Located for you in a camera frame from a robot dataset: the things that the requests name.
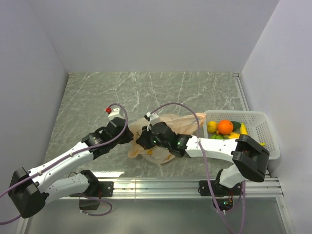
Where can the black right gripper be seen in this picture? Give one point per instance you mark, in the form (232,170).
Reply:
(144,141)

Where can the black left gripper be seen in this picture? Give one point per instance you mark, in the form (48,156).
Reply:
(128,137)

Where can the orange translucent plastic bag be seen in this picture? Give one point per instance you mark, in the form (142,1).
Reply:
(157,155)

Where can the yellow pear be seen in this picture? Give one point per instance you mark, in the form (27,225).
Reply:
(212,126)

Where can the bright green apple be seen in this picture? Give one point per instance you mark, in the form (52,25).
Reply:
(217,136)

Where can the orange fruit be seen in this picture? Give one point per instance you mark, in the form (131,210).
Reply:
(225,127)

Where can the yellow mango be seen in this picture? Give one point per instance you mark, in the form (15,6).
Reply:
(232,135)

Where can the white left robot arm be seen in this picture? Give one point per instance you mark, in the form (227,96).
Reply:
(31,190)

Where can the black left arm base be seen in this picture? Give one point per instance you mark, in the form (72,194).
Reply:
(92,202)

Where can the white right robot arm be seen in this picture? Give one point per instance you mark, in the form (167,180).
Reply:
(249,159)

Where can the dark green avocado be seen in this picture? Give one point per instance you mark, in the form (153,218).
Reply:
(236,125)

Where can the yellow banana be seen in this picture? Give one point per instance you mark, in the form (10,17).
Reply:
(243,129)

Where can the white perforated plastic basket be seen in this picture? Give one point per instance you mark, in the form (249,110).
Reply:
(257,124)

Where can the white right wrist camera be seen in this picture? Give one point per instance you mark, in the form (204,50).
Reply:
(152,119)

